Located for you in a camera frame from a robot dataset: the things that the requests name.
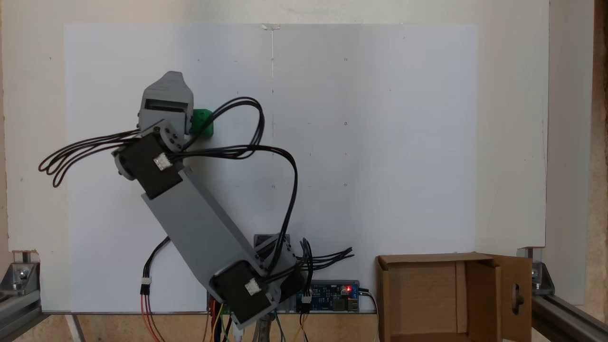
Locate green dice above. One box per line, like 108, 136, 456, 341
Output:
189, 109, 214, 138

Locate white paper sheet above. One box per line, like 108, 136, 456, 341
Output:
64, 23, 478, 314

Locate blue circuit board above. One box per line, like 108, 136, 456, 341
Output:
297, 280, 360, 313

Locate metal table clamp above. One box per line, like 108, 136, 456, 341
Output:
253, 316, 278, 342

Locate open cardboard box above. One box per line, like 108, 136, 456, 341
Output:
375, 252, 532, 342

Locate long black servo cable loop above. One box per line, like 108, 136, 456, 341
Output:
180, 97, 300, 285

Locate thin black extension cable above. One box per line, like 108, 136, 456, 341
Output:
140, 235, 171, 295

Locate red orange wire bundle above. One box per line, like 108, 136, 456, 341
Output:
140, 291, 166, 342

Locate yellow jumper wire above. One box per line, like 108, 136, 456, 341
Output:
210, 304, 225, 342

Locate metal corner bracket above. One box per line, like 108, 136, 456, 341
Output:
0, 251, 41, 293
517, 247, 555, 296

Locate aluminium frame post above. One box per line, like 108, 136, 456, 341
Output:
0, 287, 44, 342
531, 292, 608, 342

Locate black power cable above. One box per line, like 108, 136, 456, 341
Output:
359, 286, 381, 342

